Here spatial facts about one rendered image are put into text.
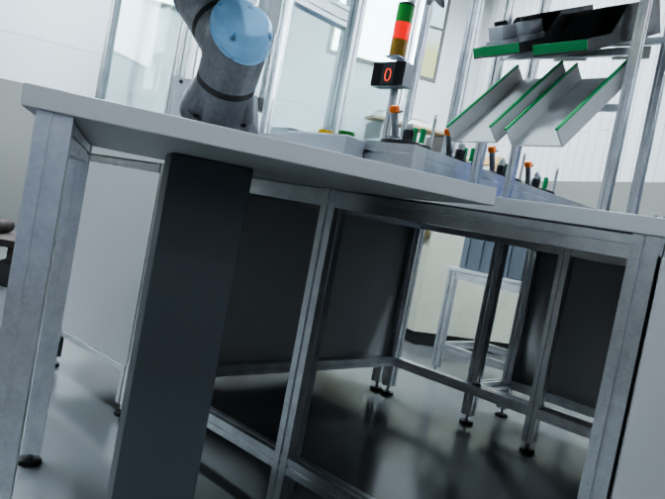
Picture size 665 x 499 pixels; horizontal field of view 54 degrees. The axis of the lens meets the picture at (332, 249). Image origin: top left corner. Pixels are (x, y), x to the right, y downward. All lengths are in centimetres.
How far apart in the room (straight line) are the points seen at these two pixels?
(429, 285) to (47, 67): 537
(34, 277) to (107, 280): 143
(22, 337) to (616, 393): 91
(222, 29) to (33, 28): 724
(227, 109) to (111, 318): 120
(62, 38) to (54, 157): 746
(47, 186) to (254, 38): 48
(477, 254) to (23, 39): 610
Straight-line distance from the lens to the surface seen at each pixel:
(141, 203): 223
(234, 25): 123
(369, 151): 159
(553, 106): 158
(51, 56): 835
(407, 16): 202
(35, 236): 95
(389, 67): 198
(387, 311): 304
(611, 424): 119
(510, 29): 160
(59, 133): 94
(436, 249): 460
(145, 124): 92
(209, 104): 130
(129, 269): 225
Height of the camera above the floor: 76
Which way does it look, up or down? 3 degrees down
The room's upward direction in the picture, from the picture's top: 11 degrees clockwise
